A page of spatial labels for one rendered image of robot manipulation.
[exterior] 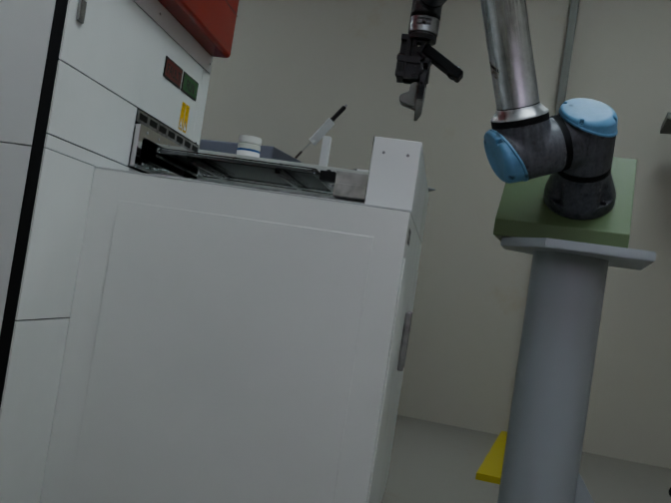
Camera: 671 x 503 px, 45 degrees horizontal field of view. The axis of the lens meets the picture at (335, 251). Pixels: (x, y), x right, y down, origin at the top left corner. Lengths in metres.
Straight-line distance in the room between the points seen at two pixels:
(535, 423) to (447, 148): 2.87
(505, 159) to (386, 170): 0.24
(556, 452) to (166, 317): 0.85
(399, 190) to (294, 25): 3.39
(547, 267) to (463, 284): 2.62
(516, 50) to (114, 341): 0.96
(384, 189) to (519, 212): 0.37
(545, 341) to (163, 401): 0.80
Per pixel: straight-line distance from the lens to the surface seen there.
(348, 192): 1.77
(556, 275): 1.78
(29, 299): 1.52
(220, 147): 4.21
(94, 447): 1.67
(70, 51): 1.55
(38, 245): 1.51
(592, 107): 1.75
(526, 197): 1.87
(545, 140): 1.68
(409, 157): 1.59
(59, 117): 1.53
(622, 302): 4.37
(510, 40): 1.65
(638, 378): 4.38
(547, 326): 1.78
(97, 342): 1.64
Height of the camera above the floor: 0.67
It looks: 2 degrees up
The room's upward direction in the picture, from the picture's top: 9 degrees clockwise
